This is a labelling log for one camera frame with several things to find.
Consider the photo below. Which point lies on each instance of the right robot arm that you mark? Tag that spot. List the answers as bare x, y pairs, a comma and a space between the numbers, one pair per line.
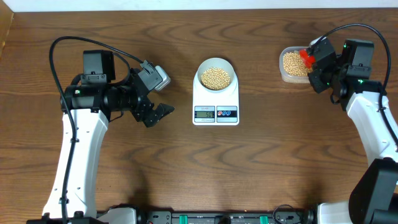
374, 199

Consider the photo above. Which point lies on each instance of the soybeans in container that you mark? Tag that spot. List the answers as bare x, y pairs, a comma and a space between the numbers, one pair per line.
294, 65

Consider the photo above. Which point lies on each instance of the red measuring scoop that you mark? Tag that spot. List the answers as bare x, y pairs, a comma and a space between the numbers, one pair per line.
306, 57

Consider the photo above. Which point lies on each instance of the pale grey bowl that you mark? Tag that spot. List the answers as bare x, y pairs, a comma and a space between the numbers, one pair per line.
218, 63

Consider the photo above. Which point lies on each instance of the white digital kitchen scale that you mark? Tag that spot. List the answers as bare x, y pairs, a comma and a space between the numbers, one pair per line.
220, 108

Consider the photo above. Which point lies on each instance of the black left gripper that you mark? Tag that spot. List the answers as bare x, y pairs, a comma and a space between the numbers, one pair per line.
141, 111

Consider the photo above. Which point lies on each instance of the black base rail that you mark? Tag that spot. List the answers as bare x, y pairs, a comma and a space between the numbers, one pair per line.
167, 217

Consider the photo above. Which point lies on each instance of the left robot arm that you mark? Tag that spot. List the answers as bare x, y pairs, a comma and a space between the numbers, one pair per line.
87, 106

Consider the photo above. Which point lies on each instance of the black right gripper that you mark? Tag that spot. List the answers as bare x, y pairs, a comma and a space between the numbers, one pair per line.
314, 76

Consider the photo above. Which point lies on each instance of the soybeans in bowl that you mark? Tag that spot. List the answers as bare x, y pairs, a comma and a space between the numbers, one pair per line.
215, 79

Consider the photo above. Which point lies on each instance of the brown cardboard box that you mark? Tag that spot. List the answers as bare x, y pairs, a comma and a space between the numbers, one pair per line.
6, 18

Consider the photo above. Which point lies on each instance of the clear plastic container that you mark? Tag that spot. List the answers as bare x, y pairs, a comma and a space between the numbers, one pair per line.
285, 76

